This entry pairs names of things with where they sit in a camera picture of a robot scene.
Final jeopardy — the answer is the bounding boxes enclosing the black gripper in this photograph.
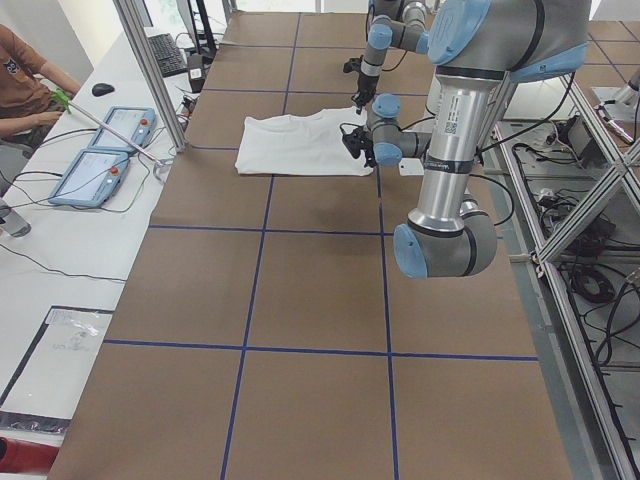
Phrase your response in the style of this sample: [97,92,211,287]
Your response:
[339,124,377,168]
[351,67,382,114]

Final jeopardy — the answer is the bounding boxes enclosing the white printed t-shirt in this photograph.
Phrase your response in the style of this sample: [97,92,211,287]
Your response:
[235,107,372,176]

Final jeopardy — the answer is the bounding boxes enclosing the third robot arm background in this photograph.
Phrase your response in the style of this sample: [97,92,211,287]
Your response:
[591,70,639,123]

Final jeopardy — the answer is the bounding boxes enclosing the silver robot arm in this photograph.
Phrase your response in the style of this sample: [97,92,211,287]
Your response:
[343,1,441,114]
[343,0,590,279]

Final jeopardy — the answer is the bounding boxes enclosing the black keyboard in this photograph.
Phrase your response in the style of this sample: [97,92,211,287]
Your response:
[147,33,188,78]

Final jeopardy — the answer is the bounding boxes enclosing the blue teach pendant far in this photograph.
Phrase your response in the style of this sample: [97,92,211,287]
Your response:
[89,106,157,153]

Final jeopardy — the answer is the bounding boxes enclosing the blue teach pendant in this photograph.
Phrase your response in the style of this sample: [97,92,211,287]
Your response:
[89,106,157,153]
[48,148,129,208]

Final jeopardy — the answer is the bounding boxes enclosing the black computer mouse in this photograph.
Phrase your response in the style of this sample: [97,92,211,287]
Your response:
[91,82,115,97]

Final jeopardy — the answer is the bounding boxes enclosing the blue teach pendant near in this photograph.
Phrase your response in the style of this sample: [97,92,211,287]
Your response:
[48,148,129,208]

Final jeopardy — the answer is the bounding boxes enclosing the seated person brown shirt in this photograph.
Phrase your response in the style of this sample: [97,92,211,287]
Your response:
[1,26,81,148]

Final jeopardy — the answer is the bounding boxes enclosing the clear plastic garment bag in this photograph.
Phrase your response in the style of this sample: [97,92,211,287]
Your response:
[1,305,113,435]

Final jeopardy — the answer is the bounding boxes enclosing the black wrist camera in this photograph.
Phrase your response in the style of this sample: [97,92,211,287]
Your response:
[343,56,362,74]

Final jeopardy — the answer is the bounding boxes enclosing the aluminium frame rack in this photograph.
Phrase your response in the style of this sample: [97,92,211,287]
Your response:
[480,75,639,479]

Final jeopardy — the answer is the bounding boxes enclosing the aluminium frame post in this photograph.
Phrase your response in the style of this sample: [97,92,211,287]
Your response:
[113,0,186,153]

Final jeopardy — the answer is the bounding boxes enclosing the red cylinder post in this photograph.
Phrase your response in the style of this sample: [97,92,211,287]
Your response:
[0,437,59,475]

